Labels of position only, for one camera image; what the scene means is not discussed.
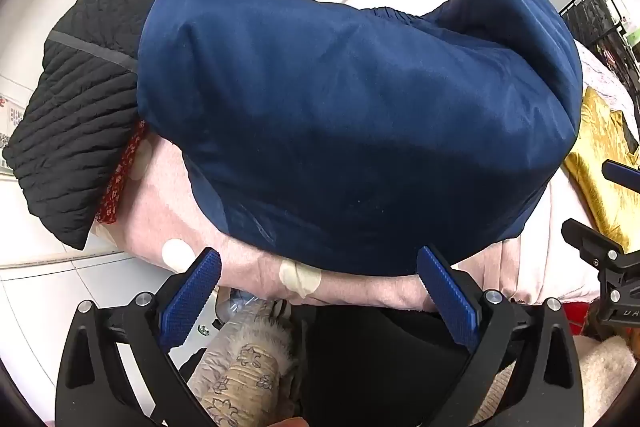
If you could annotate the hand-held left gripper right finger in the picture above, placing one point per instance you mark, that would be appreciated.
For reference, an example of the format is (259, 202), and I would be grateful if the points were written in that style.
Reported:
(447, 294)

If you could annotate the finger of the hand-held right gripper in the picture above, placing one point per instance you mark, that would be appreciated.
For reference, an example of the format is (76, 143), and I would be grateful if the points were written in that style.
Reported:
(590, 244)
(625, 173)

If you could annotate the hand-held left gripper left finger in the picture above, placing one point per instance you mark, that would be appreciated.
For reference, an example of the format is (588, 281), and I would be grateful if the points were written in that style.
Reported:
(192, 292)

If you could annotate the navy blue garment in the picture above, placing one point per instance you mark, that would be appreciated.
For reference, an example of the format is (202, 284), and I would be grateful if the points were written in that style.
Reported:
(350, 107)

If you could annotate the gold velvet garment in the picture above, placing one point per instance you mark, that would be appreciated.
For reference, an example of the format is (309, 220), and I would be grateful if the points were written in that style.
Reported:
(597, 117)

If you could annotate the beige fleece cloth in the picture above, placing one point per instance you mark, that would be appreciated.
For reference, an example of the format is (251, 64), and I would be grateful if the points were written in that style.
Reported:
(600, 377)

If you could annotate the patterned furry slipper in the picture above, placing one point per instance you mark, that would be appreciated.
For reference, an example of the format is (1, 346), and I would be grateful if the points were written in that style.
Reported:
(240, 367)

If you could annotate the dark cloth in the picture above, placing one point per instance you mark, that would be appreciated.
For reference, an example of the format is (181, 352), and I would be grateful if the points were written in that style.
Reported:
(380, 357)

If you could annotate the pink dotted blanket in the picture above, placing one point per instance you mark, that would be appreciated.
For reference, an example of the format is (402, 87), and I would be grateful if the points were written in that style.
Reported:
(165, 192)

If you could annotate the red patterned cloth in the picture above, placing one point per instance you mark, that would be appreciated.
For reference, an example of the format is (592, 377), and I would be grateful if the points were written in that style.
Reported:
(117, 177)

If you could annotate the black metal rack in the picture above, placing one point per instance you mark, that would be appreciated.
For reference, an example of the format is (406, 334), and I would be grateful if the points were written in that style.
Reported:
(592, 9)

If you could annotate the black quilted jacket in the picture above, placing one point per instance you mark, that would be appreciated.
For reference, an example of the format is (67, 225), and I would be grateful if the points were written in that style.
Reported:
(85, 97)

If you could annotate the wall poster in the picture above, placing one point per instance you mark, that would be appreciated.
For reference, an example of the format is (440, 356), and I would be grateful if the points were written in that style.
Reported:
(10, 127)

